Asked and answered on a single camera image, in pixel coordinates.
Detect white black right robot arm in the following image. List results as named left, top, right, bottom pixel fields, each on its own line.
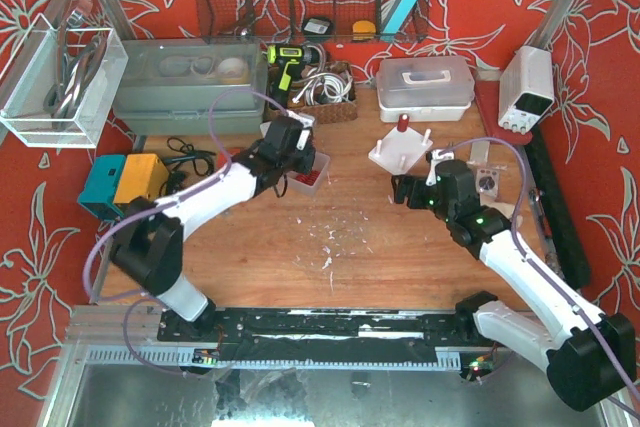
left=391, top=159, right=636, bottom=412

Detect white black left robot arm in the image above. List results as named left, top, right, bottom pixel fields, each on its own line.
left=110, top=111, right=316, bottom=332

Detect clear plastic spring tray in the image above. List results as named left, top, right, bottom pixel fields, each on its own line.
left=287, top=152, right=330, bottom=197

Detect brown wicker basket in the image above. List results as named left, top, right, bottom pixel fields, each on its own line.
left=287, top=61, right=358, bottom=124

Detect grey metal plate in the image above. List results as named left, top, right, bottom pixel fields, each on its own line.
left=468, top=140, right=491, bottom=167

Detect white clear lidded case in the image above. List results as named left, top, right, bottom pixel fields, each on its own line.
left=376, top=56, right=475, bottom=123

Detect yellow tape measure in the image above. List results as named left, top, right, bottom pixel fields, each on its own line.
left=352, top=20, right=377, bottom=42

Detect white bench power supply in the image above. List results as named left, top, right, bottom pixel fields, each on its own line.
left=497, top=46, right=554, bottom=135

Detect grey plastic storage box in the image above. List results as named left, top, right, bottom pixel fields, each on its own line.
left=113, top=39, right=268, bottom=136

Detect orange soldering station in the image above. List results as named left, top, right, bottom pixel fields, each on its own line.
left=114, top=153, right=169, bottom=207

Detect teal box device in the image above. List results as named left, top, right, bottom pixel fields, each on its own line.
left=77, top=154, right=126, bottom=221

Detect blue white pack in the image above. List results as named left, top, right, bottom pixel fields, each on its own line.
left=380, top=0, right=418, bottom=42

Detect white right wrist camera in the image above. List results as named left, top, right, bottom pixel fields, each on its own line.
left=426, top=149, right=455, bottom=186

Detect white peg base plate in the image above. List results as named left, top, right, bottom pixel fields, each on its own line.
left=368, top=126, right=433, bottom=175

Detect bagged timer switch module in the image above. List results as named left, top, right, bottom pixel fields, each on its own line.
left=475, top=164, right=507, bottom=199

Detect white coiled cable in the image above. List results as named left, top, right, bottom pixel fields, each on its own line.
left=291, top=71, right=354, bottom=107

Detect black tangled cables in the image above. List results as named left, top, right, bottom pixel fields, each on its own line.
left=159, top=135, right=221, bottom=193

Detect green black cordless drill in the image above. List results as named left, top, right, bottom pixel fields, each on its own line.
left=266, top=44, right=322, bottom=107

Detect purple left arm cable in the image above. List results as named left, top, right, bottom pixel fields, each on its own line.
left=82, top=87, right=301, bottom=378

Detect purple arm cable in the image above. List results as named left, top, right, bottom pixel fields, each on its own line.
left=82, top=87, right=301, bottom=378
left=439, top=136, right=640, bottom=413

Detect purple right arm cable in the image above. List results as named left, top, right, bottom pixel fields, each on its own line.
left=439, top=136, right=640, bottom=413

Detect black wire wall basket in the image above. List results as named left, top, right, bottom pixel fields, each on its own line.
left=196, top=0, right=429, bottom=44

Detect grey coiled hose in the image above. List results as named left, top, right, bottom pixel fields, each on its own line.
left=43, top=21, right=108, bottom=129

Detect grey slotted cable duct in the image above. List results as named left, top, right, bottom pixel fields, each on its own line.
left=84, top=344, right=462, bottom=373

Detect clear acrylic wall box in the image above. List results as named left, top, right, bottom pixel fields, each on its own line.
left=1, top=16, right=128, bottom=149

